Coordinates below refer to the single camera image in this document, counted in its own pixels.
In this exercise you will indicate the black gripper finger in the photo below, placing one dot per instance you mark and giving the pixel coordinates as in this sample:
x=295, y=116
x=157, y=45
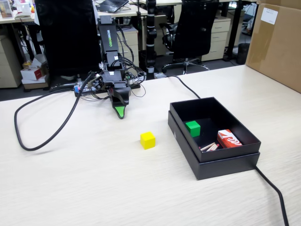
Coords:
x=124, y=93

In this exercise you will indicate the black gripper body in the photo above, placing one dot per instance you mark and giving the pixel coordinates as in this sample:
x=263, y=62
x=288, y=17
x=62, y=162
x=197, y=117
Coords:
x=113, y=76

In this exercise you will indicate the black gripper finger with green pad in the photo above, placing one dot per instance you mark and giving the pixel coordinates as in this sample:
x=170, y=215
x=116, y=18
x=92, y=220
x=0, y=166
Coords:
x=120, y=111

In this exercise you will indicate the green wooden cube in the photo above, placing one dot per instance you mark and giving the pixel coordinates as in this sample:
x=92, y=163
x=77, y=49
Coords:
x=193, y=129

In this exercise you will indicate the robot base with circuit board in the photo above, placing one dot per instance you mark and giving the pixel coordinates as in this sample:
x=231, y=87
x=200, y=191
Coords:
x=78, y=89

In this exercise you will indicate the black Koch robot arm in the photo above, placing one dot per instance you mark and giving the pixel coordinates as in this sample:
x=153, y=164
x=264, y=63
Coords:
x=110, y=35

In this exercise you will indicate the yellow wooden cube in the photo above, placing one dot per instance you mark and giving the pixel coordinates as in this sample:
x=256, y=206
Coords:
x=148, y=140

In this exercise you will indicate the beige drawer cabinet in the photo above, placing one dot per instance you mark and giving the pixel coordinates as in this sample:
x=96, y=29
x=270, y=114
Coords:
x=9, y=63
x=128, y=47
x=217, y=37

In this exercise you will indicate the black pole with white rings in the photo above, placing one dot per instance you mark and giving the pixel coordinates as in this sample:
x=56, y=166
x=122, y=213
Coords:
x=151, y=35

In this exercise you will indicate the black mesh office chair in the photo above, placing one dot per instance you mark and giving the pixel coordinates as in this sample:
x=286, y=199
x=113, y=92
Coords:
x=68, y=35

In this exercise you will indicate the black laptop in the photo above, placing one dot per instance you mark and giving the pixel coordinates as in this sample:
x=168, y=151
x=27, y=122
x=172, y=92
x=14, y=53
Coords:
x=113, y=5

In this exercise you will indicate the white box with red print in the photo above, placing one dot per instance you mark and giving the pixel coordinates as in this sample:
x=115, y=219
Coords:
x=33, y=73

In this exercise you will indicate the wooden matchstick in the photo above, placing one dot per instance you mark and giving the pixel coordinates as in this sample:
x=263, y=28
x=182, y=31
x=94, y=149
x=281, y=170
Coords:
x=210, y=147
x=207, y=146
x=214, y=147

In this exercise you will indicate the black office chair with armrests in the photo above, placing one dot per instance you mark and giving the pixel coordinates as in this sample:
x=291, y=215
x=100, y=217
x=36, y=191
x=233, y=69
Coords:
x=195, y=30

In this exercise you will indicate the red and white matchbox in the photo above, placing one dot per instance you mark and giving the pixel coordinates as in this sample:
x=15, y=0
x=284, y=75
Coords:
x=229, y=139

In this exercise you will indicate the black open box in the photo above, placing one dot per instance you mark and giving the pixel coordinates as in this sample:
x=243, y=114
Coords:
x=225, y=169

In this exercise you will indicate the black cardboard box tray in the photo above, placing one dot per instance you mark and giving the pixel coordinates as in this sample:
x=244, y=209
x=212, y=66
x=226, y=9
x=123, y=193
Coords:
x=235, y=155

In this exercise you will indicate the black waste bin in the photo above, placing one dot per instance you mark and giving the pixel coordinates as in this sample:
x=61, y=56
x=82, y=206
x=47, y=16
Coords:
x=243, y=54

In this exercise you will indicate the framed picture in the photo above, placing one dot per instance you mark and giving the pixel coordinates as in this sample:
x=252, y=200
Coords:
x=5, y=9

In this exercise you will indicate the large brown cardboard box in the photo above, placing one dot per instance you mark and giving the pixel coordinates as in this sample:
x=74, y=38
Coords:
x=275, y=44

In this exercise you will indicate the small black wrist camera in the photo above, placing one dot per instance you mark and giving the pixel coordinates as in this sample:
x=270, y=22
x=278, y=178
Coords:
x=96, y=82

